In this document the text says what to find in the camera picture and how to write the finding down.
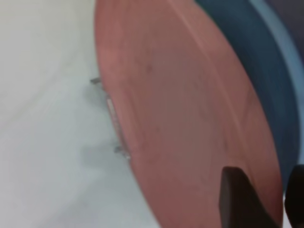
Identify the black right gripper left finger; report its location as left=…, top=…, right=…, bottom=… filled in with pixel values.
left=218, top=166, right=282, bottom=228

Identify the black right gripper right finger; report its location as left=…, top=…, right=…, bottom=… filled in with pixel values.
left=284, top=164, right=304, bottom=228

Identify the pink round plate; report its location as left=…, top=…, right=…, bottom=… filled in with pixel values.
left=94, top=0, right=284, bottom=228

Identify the blue round plate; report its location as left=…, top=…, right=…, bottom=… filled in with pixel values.
left=248, top=0, right=303, bottom=133

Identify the green round plate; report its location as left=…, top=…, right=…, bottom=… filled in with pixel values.
left=194, top=0, right=301, bottom=192

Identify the purple round plate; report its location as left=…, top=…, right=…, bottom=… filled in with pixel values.
left=269, top=0, right=304, bottom=72

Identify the metal wire plate rack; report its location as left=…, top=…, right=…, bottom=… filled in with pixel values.
left=90, top=76, right=132, bottom=160

